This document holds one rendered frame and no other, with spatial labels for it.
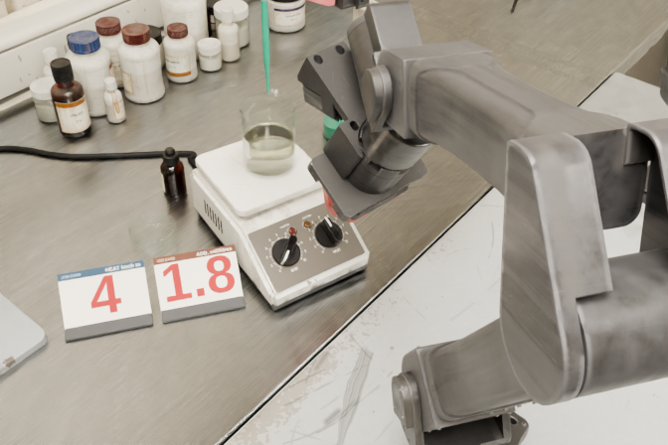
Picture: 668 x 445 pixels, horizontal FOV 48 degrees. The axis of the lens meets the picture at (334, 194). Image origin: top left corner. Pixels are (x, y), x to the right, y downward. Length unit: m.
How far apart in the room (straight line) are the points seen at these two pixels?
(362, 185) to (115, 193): 0.42
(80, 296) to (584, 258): 0.61
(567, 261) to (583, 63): 1.01
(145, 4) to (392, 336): 0.73
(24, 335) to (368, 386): 0.36
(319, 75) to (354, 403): 0.32
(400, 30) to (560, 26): 0.84
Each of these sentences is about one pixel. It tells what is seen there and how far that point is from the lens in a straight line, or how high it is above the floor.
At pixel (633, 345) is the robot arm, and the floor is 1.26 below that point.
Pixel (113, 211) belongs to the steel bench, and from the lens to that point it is 0.98.
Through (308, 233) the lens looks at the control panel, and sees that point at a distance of 0.84.
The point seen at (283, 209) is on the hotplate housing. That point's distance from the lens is 0.85.
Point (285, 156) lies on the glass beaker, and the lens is 0.85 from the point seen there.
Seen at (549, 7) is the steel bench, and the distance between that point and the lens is 1.52.
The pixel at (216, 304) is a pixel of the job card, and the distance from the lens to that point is 0.84.
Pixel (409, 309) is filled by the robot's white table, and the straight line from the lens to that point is 0.84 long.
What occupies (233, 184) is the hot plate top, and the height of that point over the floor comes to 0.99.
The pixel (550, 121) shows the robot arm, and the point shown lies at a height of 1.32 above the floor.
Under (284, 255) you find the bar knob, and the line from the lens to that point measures 0.81.
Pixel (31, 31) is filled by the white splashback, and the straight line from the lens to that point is 1.19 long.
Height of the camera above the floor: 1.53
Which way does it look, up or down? 40 degrees down
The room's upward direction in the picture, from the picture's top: 2 degrees clockwise
